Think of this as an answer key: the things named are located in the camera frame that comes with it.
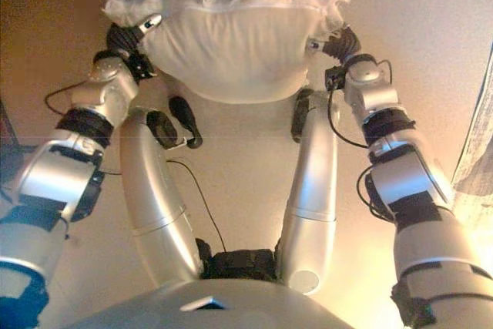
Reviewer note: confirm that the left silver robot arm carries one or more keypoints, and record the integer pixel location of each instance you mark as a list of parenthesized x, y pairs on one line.
[(58, 175)]

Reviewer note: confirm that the silver robot torso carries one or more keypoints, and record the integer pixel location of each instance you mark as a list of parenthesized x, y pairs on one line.
[(231, 306)]

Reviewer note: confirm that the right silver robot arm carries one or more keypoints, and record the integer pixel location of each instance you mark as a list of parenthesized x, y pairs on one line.
[(408, 175)]

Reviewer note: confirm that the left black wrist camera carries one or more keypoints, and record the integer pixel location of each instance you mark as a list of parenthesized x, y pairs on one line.
[(140, 67)]

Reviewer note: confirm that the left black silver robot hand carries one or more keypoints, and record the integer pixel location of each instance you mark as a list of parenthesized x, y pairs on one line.
[(125, 38)]

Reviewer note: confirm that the white fringed throw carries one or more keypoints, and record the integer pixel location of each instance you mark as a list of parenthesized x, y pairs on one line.
[(475, 132)]

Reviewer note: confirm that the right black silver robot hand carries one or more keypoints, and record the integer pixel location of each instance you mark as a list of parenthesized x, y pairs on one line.
[(343, 44)]

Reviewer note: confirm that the white fringed cushion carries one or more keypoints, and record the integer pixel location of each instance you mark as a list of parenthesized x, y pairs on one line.
[(231, 48)]

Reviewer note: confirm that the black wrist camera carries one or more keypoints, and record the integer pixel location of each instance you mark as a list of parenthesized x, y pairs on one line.
[(334, 78), (140, 67)]

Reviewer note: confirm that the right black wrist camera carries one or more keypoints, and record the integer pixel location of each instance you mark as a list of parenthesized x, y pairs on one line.
[(334, 78)]

